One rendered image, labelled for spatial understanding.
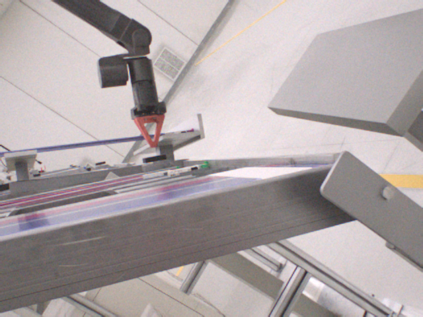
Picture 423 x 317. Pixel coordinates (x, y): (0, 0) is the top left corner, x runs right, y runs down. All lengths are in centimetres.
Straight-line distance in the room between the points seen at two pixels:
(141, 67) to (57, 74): 753
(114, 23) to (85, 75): 754
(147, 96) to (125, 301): 103
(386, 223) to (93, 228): 28
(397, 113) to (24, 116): 800
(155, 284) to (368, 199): 156
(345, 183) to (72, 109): 819
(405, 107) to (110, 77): 64
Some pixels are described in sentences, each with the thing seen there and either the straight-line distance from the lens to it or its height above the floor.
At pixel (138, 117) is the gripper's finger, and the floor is 88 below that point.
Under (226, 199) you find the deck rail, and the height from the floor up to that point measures 82.
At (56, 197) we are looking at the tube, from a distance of 94.
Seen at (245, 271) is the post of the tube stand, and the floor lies 36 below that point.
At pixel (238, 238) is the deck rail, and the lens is 49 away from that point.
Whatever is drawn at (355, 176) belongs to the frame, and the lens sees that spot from 49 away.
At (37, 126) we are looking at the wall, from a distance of 857.
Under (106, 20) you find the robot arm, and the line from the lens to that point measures 116.
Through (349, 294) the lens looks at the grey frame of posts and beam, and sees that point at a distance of 141.
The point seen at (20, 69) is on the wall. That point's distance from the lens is 870.
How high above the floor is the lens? 97
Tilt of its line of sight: 15 degrees down
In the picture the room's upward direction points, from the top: 56 degrees counter-clockwise
